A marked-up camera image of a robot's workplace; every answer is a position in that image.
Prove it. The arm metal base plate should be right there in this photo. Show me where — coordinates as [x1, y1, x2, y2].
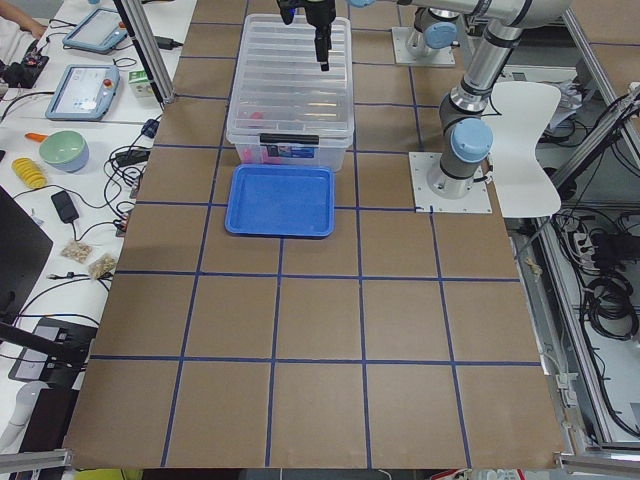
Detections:
[409, 152, 492, 214]
[391, 27, 455, 68]

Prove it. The black monitor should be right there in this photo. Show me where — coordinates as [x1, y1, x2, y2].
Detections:
[0, 188, 53, 323]

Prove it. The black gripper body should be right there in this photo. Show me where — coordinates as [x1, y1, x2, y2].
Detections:
[300, 0, 334, 27]

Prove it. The blue plastic tray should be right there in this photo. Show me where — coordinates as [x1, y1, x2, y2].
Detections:
[225, 164, 335, 238]

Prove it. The green and blue bowl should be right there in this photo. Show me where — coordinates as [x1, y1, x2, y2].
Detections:
[39, 130, 89, 173]

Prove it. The aluminium frame post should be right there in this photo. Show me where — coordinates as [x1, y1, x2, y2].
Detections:
[114, 0, 175, 106]

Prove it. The clear plastic storage box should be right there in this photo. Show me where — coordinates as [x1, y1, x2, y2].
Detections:
[225, 13, 357, 174]

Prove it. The blue teach pendant tablet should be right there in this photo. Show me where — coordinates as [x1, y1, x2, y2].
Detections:
[45, 65, 120, 121]
[62, 8, 128, 54]

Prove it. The snack bag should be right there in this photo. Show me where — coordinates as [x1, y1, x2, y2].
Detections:
[60, 240, 93, 264]
[88, 253, 117, 280]

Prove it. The black power adapter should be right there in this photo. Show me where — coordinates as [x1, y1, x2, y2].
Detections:
[51, 190, 79, 224]

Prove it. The yellow toy corn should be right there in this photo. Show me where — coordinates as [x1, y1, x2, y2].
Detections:
[11, 157, 47, 189]

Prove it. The black box latch handle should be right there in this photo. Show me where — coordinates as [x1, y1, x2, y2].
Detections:
[259, 133, 319, 145]

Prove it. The orange toy carrot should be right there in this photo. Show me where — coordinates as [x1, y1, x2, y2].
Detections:
[24, 132, 48, 143]

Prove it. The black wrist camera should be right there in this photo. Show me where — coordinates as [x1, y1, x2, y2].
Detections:
[277, 0, 298, 25]

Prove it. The green white carton box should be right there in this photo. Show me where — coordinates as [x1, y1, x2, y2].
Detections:
[127, 70, 154, 98]

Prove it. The white plastic chair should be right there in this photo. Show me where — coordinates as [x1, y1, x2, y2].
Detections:
[483, 81, 561, 218]

